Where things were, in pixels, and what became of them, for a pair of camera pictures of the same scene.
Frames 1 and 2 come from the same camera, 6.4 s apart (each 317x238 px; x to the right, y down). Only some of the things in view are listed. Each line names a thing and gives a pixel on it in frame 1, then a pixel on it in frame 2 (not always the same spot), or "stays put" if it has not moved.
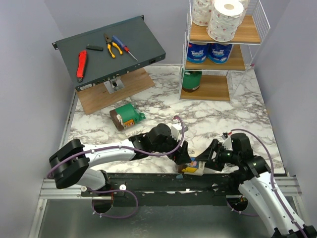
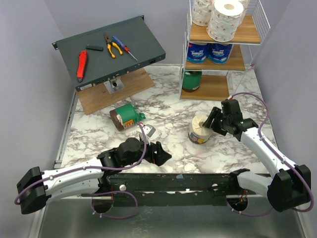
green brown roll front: (191, 80) stays put
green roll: (125, 116) stays put
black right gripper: (217, 153) → (217, 121)
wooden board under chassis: (97, 96) stays put
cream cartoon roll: (194, 167) → (197, 134)
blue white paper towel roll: (219, 53) stays put
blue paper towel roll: (196, 52) stays put
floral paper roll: (224, 20) stays put
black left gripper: (181, 156) → (161, 156)
